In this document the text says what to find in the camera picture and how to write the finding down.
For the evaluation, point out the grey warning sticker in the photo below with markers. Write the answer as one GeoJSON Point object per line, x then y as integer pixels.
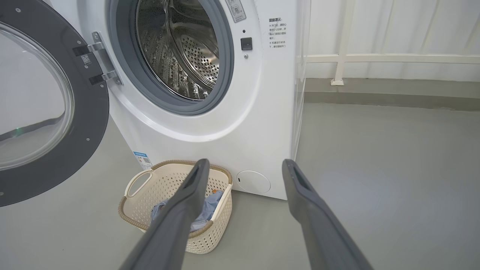
{"type": "Point", "coordinates": [236, 9]}

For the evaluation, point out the white front-load washing machine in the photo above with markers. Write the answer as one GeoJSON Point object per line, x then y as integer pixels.
{"type": "Point", "coordinates": [243, 123]}

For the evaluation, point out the washing machine door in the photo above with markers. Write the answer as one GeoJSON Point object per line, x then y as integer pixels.
{"type": "Point", "coordinates": [90, 120]}

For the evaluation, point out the printed text notice sticker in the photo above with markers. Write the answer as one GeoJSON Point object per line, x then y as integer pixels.
{"type": "Point", "coordinates": [277, 33]}

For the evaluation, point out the white metal railing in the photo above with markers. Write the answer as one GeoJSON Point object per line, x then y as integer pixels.
{"type": "Point", "coordinates": [375, 58]}

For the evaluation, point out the blue energy label sticker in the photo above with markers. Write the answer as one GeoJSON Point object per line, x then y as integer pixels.
{"type": "Point", "coordinates": [143, 161]}

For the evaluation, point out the blue garment with orange print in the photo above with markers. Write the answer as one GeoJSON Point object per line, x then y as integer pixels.
{"type": "Point", "coordinates": [212, 204]}

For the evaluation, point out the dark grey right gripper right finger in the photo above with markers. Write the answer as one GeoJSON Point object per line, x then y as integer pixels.
{"type": "Point", "coordinates": [315, 225]}

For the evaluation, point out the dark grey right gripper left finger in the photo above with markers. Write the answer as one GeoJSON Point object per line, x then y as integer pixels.
{"type": "Point", "coordinates": [176, 217]}

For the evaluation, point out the silver door hinge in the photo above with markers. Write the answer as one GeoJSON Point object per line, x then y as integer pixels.
{"type": "Point", "coordinates": [103, 60]}

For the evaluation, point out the stainless steel washing machine drum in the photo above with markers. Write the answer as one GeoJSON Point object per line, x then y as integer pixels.
{"type": "Point", "coordinates": [180, 52]}

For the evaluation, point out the cream perforated laundry basket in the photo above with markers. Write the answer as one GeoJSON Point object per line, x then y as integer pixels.
{"type": "Point", "coordinates": [157, 187]}

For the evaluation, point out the round white filter cover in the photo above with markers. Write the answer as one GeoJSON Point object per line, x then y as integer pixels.
{"type": "Point", "coordinates": [253, 182]}

